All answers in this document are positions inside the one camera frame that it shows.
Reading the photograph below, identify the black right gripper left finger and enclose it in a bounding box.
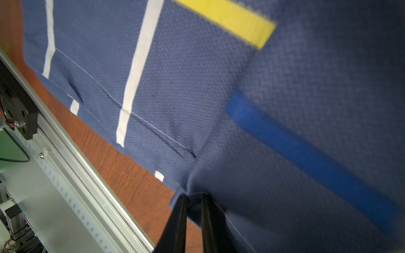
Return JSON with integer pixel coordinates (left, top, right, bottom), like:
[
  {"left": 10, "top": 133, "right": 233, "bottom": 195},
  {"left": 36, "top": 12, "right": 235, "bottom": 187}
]
[{"left": 153, "top": 195, "right": 188, "bottom": 253}]

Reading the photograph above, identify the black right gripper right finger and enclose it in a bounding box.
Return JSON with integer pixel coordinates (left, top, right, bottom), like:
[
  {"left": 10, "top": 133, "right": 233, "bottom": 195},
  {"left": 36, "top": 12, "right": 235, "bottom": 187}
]
[{"left": 201, "top": 194, "right": 237, "bottom": 253}]

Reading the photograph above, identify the blue striped pillowcase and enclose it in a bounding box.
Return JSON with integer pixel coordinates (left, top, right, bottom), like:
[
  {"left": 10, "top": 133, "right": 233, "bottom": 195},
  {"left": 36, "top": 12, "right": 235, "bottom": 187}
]
[{"left": 22, "top": 1, "right": 405, "bottom": 253}]

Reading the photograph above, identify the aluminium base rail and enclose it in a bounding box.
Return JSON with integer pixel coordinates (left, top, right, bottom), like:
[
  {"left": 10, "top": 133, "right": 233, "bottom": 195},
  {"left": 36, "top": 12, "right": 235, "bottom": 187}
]
[{"left": 1, "top": 53, "right": 154, "bottom": 253}]

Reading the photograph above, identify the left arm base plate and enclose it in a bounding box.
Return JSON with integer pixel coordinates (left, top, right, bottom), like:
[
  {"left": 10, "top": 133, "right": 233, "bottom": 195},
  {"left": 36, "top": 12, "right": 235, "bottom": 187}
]
[{"left": 1, "top": 62, "right": 39, "bottom": 140}]

